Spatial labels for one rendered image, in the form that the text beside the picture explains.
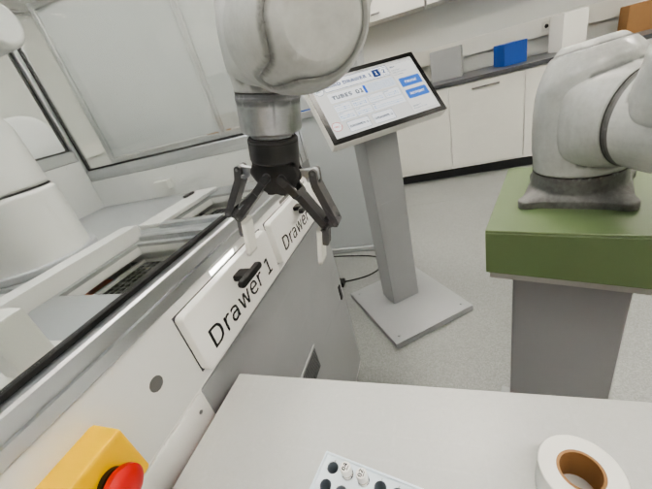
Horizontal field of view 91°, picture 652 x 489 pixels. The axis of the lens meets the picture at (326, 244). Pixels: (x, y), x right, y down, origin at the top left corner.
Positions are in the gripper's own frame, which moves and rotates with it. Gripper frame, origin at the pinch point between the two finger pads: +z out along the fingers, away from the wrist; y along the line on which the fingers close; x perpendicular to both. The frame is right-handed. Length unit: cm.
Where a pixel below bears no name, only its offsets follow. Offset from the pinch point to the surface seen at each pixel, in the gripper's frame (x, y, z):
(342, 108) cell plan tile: -86, 9, -12
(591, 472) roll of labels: 23.3, -40.9, 6.7
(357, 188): -161, 15, 49
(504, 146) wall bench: -294, -100, 49
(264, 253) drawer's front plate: -7.9, 8.8, 6.5
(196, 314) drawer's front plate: 14.9, 9.4, 3.8
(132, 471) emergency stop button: 35.0, 3.5, 5.4
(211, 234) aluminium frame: 2.2, 13.1, -3.2
